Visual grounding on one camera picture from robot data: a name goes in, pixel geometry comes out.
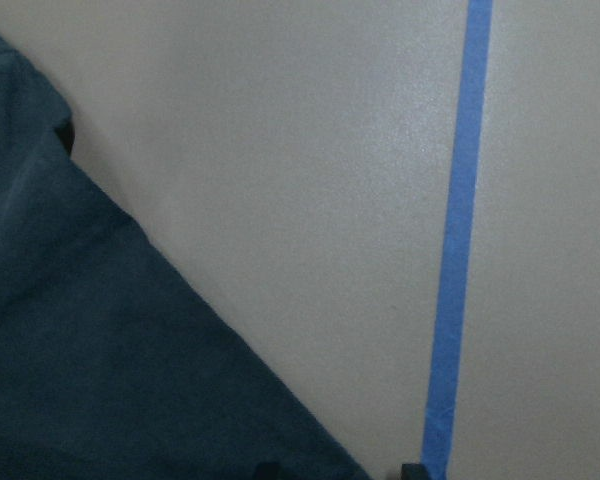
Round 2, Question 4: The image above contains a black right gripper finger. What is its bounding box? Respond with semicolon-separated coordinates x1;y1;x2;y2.
400;463;428;480

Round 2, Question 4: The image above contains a black graphic t-shirt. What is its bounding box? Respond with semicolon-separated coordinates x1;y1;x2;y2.
0;37;365;479

